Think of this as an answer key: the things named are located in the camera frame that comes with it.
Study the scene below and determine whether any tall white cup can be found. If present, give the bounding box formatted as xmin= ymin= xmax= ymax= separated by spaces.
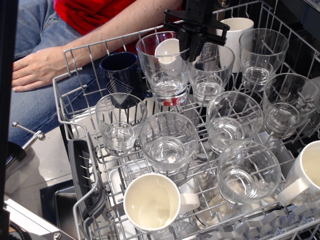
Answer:
xmin=218 ymin=17 xmax=254 ymax=73

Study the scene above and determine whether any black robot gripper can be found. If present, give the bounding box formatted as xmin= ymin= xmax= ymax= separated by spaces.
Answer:
xmin=163 ymin=0 xmax=230 ymax=62

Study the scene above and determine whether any person's bare forearm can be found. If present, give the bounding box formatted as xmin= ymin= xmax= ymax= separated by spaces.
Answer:
xmin=64 ymin=0 xmax=183 ymax=67

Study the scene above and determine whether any person's bare hand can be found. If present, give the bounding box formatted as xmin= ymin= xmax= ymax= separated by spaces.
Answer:
xmin=11 ymin=46 xmax=67 ymax=93

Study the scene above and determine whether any dark blue mug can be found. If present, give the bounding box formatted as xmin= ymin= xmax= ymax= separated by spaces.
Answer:
xmin=99 ymin=51 xmax=152 ymax=109

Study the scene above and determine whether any white tilted mug with handle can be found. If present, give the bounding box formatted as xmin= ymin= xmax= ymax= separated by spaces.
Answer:
xmin=154 ymin=38 xmax=202 ymax=77

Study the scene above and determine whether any white mug, right edge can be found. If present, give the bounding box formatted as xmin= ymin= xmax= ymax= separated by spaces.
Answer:
xmin=277 ymin=140 xmax=320 ymax=206

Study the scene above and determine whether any metal rod with knobs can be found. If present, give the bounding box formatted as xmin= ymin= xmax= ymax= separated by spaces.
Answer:
xmin=12 ymin=121 xmax=46 ymax=151

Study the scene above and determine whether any black dishwasher rack handle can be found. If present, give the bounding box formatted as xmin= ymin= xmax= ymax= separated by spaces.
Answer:
xmin=68 ymin=139 xmax=106 ymax=227

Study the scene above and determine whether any clear glass cup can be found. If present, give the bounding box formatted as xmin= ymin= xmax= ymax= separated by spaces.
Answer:
xmin=95 ymin=92 xmax=148 ymax=156
xmin=205 ymin=91 xmax=264 ymax=154
xmin=262 ymin=73 xmax=320 ymax=139
xmin=217 ymin=141 xmax=281 ymax=204
xmin=136 ymin=31 xmax=188 ymax=107
xmin=188 ymin=43 xmax=235 ymax=107
xmin=139 ymin=111 xmax=199 ymax=175
xmin=239 ymin=28 xmax=289 ymax=92

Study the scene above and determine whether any cream mug, front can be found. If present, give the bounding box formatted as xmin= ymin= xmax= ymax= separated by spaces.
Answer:
xmin=123 ymin=173 xmax=200 ymax=233

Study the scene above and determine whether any grey wire dishwasher rack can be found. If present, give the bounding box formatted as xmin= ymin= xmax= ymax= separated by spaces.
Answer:
xmin=53 ymin=0 xmax=320 ymax=240

